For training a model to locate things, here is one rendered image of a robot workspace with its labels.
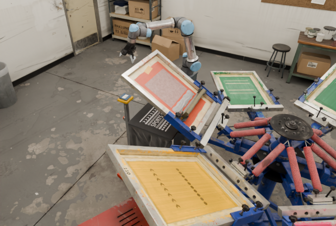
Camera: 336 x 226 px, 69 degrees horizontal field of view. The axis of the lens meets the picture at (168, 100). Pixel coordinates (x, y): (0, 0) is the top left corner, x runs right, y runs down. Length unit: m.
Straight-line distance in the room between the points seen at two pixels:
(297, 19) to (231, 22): 1.28
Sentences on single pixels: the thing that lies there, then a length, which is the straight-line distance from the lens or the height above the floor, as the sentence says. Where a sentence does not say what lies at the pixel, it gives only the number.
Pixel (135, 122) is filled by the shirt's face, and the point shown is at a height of 0.95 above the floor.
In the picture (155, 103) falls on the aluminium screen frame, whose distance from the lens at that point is 1.97.
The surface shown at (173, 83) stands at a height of 1.32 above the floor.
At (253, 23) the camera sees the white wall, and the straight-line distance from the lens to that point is 5.75.
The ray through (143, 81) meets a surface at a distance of 2.12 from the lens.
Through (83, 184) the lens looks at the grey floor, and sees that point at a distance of 3.23.
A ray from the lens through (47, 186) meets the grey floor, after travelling 3.35.
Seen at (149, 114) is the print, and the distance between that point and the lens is 2.49.
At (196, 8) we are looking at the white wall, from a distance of 6.02.
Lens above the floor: 2.50
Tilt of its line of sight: 35 degrees down
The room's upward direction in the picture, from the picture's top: 1 degrees clockwise
